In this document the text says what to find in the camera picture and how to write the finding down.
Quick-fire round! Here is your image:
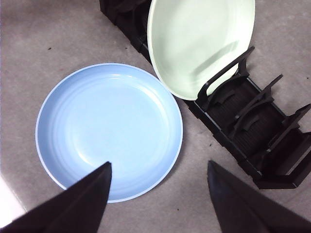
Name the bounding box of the blue plate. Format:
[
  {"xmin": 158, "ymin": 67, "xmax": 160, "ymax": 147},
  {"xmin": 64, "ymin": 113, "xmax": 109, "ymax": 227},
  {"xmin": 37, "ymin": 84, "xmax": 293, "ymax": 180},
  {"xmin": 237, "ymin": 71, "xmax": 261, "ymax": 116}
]
[{"xmin": 35, "ymin": 63, "xmax": 184, "ymax": 203}]

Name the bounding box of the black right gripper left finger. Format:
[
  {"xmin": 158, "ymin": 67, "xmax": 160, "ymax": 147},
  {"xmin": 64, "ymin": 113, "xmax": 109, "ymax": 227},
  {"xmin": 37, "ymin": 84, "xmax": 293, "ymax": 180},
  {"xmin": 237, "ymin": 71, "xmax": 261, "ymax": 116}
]
[{"xmin": 0, "ymin": 161, "xmax": 113, "ymax": 233}]

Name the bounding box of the black plate rack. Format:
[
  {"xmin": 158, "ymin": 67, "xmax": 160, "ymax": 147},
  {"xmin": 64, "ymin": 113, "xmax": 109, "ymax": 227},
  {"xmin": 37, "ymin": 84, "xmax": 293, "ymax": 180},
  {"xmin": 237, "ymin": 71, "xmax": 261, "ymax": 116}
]
[{"xmin": 99, "ymin": 0, "xmax": 311, "ymax": 190}]

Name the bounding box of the green plate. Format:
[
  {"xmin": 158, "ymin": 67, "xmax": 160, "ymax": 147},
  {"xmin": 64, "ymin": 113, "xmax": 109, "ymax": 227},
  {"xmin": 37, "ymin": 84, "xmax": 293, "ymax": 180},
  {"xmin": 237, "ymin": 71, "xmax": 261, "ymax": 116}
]
[{"xmin": 147, "ymin": 0, "xmax": 256, "ymax": 100}]

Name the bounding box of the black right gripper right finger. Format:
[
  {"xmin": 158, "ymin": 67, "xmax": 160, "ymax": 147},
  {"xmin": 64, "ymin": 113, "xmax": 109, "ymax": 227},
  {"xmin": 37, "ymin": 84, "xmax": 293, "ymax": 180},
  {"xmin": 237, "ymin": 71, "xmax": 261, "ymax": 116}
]
[{"xmin": 207, "ymin": 160, "xmax": 311, "ymax": 233}]

